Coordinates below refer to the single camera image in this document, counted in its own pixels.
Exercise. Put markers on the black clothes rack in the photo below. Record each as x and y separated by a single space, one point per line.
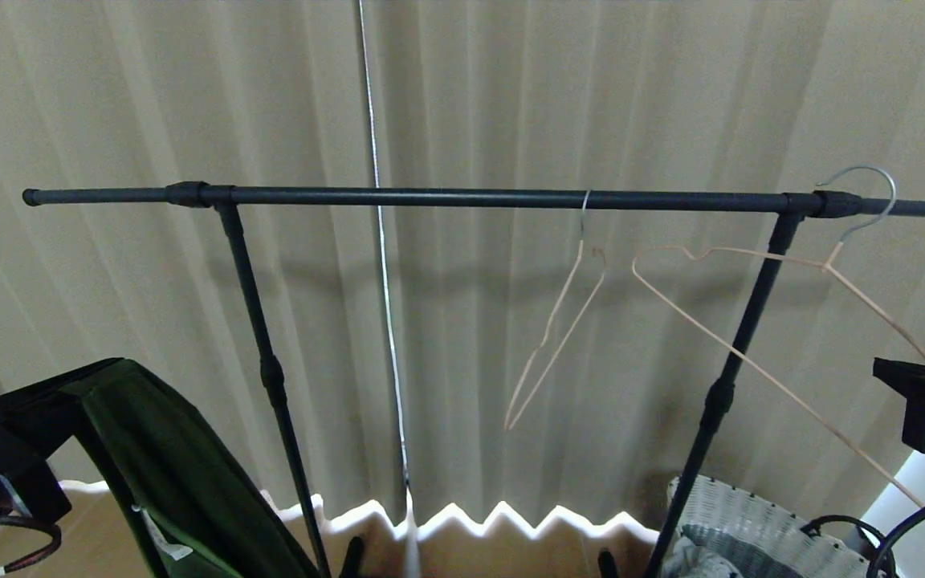
470 197

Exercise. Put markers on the green printed T-shirt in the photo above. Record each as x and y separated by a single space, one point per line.
189 482

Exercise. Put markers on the white laundry basket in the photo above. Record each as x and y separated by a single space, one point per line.
743 502

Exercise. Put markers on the pink clothes hanger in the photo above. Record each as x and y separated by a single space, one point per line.
511 417
834 253

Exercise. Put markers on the beige curtain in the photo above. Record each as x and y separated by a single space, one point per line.
149 96

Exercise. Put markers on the pale grey shorts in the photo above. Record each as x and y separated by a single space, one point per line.
695 566

